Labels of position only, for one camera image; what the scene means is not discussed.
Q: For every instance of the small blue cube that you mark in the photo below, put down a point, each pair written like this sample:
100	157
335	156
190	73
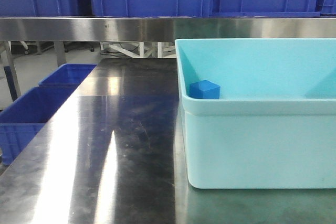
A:
204	90

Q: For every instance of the stainless steel work table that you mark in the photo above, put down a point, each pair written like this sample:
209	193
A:
113	153

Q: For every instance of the blue floor crate far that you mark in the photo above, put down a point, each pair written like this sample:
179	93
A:
67	75

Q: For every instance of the blue floor crate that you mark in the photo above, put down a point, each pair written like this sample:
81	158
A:
25	117
67	75

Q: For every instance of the light blue plastic tub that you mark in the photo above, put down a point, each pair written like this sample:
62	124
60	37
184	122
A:
273	125

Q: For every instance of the blue floor crate near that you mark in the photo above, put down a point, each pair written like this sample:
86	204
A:
25	117

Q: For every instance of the stainless steel shelf frame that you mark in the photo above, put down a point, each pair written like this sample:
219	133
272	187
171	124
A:
59	29

